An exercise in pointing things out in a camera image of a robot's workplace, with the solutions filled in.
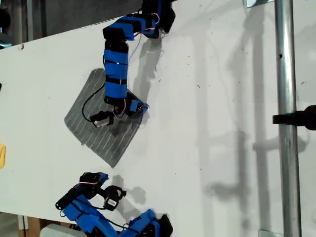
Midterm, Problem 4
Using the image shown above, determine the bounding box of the grey striped towel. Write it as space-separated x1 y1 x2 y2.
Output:
64 68 150 169

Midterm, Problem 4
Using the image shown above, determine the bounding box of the white box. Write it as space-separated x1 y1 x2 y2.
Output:
39 223 86 237

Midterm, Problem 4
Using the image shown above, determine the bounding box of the wooden table support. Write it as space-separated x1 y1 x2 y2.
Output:
26 217 41 237

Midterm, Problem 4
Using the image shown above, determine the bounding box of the yellow object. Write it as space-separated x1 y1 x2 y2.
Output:
0 143 7 170

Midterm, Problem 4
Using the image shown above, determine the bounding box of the black clamp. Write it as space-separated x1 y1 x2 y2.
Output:
272 105 316 131

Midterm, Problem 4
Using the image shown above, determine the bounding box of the black silver gripper camera box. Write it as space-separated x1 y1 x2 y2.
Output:
101 185 127 212
90 111 115 128

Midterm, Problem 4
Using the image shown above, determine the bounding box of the black camera cable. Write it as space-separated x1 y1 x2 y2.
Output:
82 82 107 122
90 203 130 229

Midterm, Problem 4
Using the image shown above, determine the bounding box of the thin white wire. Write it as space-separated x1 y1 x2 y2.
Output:
128 34 143 63

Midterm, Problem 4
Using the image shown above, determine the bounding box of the steel post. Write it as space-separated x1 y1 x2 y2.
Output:
274 0 302 237

